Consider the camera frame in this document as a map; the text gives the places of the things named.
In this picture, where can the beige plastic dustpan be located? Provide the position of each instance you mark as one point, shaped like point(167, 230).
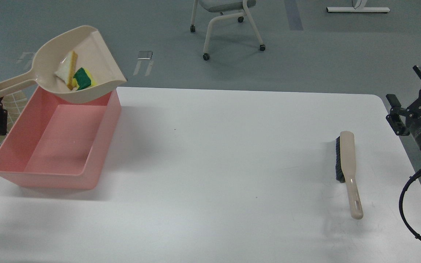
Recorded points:
point(92, 55)

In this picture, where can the grey floor socket plate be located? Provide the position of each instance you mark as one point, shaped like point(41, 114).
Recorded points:
point(145, 55)

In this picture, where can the white table base bar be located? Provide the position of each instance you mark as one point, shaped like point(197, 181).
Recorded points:
point(358, 10)

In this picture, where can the yellow green scouring sponge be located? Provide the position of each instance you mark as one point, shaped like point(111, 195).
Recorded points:
point(83, 79)

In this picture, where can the beige hand brush black bristles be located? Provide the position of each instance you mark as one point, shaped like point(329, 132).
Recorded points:
point(345, 169)

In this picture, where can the pink plastic bin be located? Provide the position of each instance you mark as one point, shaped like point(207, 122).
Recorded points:
point(57, 144)

